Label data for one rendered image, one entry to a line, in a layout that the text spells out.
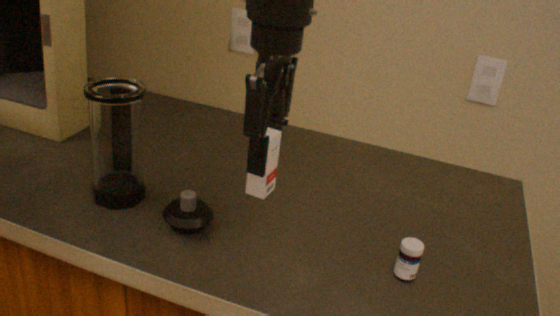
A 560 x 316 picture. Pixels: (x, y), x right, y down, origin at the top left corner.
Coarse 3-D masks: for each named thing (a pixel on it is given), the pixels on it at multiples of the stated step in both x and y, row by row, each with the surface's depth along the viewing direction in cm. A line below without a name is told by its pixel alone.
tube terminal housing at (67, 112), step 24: (48, 0) 105; (72, 0) 111; (72, 24) 113; (48, 48) 110; (72, 48) 115; (48, 72) 112; (72, 72) 117; (48, 96) 115; (72, 96) 119; (0, 120) 124; (24, 120) 121; (48, 120) 118; (72, 120) 122
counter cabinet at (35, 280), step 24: (0, 240) 98; (0, 264) 101; (24, 264) 98; (48, 264) 95; (72, 264) 93; (0, 288) 105; (24, 288) 101; (48, 288) 98; (72, 288) 96; (96, 288) 93; (120, 288) 91; (0, 312) 108; (24, 312) 105; (48, 312) 102; (72, 312) 99; (96, 312) 96; (120, 312) 93; (144, 312) 91; (168, 312) 89; (192, 312) 87
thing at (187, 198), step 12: (192, 192) 93; (168, 204) 95; (180, 204) 94; (192, 204) 93; (204, 204) 96; (168, 216) 92; (180, 216) 92; (192, 216) 92; (204, 216) 93; (180, 228) 92; (192, 228) 91
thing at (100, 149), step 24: (96, 96) 87; (120, 96) 88; (144, 96) 92; (96, 120) 90; (120, 120) 90; (96, 144) 93; (120, 144) 92; (96, 168) 95; (120, 168) 94; (120, 192) 96
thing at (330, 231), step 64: (0, 128) 122; (192, 128) 134; (0, 192) 98; (64, 192) 101; (320, 192) 111; (384, 192) 114; (448, 192) 117; (512, 192) 120; (64, 256) 88; (128, 256) 86; (192, 256) 88; (256, 256) 90; (320, 256) 92; (384, 256) 93; (448, 256) 95; (512, 256) 97
